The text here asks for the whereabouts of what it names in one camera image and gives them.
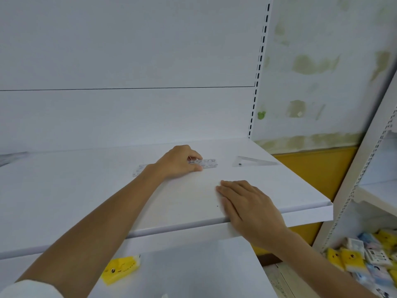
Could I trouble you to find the person's left hand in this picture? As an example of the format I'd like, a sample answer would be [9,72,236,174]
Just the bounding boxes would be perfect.
[151,145,204,180]

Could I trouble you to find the person's right hand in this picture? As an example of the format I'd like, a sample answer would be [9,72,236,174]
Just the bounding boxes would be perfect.
[215,179,289,252]

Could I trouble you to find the clear plastic ruler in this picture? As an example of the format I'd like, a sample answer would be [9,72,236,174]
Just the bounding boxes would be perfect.
[133,158,218,177]

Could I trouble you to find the person's right forearm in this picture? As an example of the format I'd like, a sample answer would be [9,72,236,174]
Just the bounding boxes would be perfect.
[272,228,381,298]

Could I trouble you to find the person's left forearm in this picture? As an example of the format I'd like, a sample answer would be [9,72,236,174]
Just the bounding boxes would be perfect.
[14,164,166,298]

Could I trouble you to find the clear plastic set square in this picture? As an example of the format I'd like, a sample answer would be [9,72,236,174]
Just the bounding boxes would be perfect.
[233,156,280,167]

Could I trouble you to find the white lower shelf board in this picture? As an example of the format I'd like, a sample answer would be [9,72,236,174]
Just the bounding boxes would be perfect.
[0,236,280,298]

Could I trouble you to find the white shelf board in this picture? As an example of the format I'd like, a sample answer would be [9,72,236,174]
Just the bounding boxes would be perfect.
[0,236,280,298]
[0,138,334,260]

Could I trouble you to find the yellow duck tissue packet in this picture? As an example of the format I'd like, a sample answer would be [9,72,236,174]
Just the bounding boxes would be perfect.
[101,255,142,286]

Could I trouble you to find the white slotted shelf upright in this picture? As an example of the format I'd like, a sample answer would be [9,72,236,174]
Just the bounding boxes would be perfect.
[248,0,274,139]

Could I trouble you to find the white shelf back panel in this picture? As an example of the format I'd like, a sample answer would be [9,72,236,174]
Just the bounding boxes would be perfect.
[0,0,271,166]

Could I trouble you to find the white side shelf unit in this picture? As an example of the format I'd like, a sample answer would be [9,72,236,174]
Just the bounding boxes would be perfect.
[313,71,397,255]

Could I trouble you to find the pile of small tissue packets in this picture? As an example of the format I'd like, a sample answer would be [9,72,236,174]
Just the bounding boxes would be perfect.
[323,228,397,298]

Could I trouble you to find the white sleeve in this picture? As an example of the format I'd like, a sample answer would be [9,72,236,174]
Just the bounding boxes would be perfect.
[0,279,65,298]

